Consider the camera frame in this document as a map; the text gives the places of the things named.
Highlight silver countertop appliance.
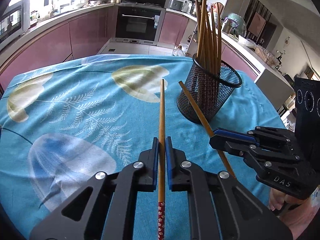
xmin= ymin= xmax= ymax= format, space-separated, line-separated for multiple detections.
xmin=166 ymin=0 xmax=187 ymax=12

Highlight bunch of wooden chopsticks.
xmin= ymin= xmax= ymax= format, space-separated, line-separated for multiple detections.
xmin=194 ymin=0 xmax=223 ymax=115

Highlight clear glass dome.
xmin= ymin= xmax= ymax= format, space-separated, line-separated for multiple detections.
xmin=225 ymin=12 xmax=248 ymax=38

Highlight pink kettle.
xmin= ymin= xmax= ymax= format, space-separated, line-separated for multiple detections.
xmin=212 ymin=2 xmax=225 ymax=14

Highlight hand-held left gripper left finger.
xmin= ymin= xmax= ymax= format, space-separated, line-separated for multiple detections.
xmin=29 ymin=137 xmax=160 ymax=240

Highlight black mesh utensil holder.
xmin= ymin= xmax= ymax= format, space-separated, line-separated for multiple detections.
xmin=177 ymin=53 xmax=243 ymax=125

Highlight white kitchen countertop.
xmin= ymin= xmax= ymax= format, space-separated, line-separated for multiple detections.
xmin=0 ymin=1 xmax=295 ymax=90

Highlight person's right hand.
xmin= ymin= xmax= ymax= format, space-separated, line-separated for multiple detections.
xmin=269 ymin=186 xmax=320 ymax=240

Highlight black built-in oven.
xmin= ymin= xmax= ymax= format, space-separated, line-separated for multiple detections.
xmin=115 ymin=6 xmax=166 ymax=42

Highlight blue leaf-print tablecloth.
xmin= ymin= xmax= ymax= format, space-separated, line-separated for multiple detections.
xmin=0 ymin=54 xmax=290 ymax=240

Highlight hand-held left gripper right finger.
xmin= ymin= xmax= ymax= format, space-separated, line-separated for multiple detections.
xmin=165 ymin=136 xmax=293 ymax=240

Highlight clear glass jug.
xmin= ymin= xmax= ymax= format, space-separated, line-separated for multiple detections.
xmin=172 ymin=44 xmax=185 ymax=57

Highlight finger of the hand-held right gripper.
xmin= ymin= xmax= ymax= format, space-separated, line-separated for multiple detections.
xmin=209 ymin=135 xmax=301 ymax=167
xmin=214 ymin=126 xmax=293 ymax=147

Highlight pink kitchen cabinets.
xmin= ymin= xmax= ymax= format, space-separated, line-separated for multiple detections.
xmin=159 ymin=11 xmax=259 ymax=82
xmin=0 ymin=5 xmax=118 ymax=90

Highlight silver microwave oven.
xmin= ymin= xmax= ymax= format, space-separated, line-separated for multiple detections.
xmin=0 ymin=0 xmax=31 ymax=51

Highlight white bowl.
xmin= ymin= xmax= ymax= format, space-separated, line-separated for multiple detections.
xmin=237 ymin=35 xmax=257 ymax=48

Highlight red-patterned wooden chopstick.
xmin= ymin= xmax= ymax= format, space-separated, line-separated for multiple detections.
xmin=178 ymin=81 xmax=237 ymax=180
xmin=157 ymin=79 xmax=166 ymax=240

